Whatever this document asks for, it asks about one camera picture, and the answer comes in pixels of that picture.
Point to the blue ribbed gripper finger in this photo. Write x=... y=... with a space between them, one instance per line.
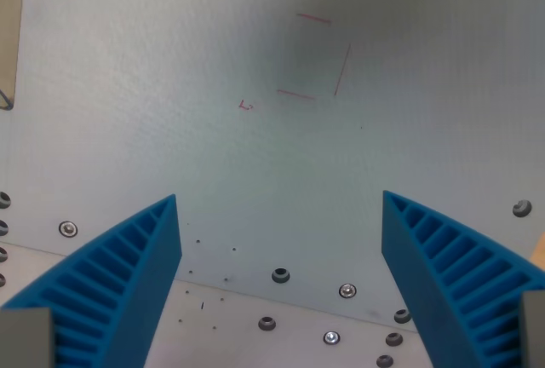
x=140 y=283
x=426 y=274

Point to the grey threaded insert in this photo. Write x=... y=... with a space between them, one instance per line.
x=385 y=360
x=280 y=275
x=402 y=316
x=394 y=339
x=267 y=323
x=522 y=208

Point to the silver screw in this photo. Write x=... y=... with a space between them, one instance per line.
x=331 y=337
x=348 y=290
x=68 y=228

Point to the light wooden piece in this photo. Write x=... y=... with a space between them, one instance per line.
x=539 y=251

